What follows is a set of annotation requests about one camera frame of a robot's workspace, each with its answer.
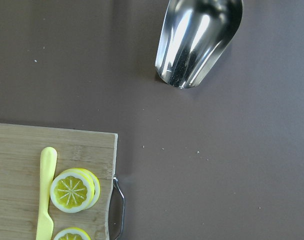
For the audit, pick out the steel scoop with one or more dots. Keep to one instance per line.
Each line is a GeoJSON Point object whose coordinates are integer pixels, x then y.
{"type": "Point", "coordinates": [194, 35]}

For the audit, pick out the yellow plastic knife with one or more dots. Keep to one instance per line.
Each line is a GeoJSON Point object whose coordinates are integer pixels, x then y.
{"type": "Point", "coordinates": [48, 162]}

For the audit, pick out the lemon slice stack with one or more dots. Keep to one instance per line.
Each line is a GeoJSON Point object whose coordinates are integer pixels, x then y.
{"type": "Point", "coordinates": [75, 190]}

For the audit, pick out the bamboo cutting board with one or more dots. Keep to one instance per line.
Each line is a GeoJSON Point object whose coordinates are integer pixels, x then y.
{"type": "Point", "coordinates": [20, 149]}

